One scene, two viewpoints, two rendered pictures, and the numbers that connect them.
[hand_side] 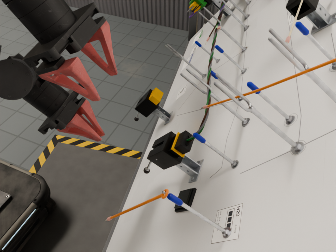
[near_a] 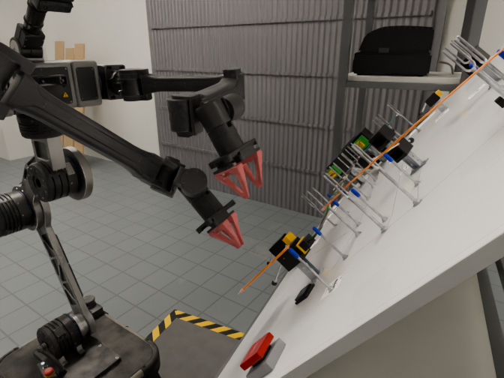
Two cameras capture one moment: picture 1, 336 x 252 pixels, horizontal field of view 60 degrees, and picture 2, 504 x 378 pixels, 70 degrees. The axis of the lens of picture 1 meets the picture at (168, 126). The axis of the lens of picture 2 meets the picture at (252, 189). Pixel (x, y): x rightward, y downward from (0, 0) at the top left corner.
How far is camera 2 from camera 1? 0.37 m
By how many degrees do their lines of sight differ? 26
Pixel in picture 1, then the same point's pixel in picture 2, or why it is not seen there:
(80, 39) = (244, 154)
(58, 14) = (235, 139)
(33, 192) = (143, 358)
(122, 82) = (254, 265)
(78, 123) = (226, 226)
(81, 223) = not seen: outside the picture
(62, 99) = (218, 207)
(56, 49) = (231, 155)
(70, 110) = (223, 215)
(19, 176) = (133, 339)
